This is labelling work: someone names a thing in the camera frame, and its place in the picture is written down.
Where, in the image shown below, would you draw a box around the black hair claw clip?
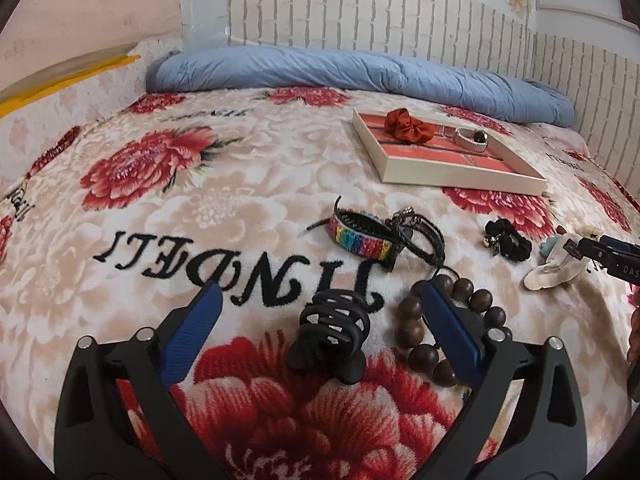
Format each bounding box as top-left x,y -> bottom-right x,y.
286,290 -> 372,383

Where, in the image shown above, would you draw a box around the white bracelet with dark stone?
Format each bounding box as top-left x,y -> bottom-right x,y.
454,127 -> 492,152

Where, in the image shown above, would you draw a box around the white hair claw clip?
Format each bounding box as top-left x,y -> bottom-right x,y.
523,252 -> 586,291

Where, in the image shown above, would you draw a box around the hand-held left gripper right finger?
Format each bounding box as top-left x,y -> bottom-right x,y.
420,277 -> 592,480

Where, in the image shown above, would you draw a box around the wooden bead bracelet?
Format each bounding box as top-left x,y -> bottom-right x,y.
395,276 -> 508,388

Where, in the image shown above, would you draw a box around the floral printed blanket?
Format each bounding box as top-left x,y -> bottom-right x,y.
0,40 -> 640,480

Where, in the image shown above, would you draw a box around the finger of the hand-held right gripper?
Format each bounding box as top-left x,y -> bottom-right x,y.
561,237 -> 613,273
599,234 -> 640,254

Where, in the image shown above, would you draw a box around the rainbow woven bracelet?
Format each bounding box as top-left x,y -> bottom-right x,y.
306,197 -> 401,262

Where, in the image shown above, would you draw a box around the rolled blue duvet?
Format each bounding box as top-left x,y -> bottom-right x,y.
145,45 -> 576,128

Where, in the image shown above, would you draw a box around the clear plastic sheet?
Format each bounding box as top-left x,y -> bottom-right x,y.
180,0 -> 231,53

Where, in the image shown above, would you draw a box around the yellow cloth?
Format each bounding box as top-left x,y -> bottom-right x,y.
0,54 -> 142,118

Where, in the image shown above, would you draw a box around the red scrunchie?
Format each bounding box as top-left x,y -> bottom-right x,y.
383,108 -> 437,140

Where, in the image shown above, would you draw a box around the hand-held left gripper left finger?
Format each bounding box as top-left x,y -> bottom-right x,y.
52,281 -> 236,480

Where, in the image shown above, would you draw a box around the black scrunchie with charm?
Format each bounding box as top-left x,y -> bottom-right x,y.
484,217 -> 533,262

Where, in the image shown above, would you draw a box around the person's right hand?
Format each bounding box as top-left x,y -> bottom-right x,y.
626,305 -> 640,364

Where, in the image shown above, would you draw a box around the cream jewelry tray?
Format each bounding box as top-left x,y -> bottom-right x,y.
351,107 -> 548,197

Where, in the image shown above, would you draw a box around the black cord bracelets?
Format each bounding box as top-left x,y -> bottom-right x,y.
385,206 -> 447,267

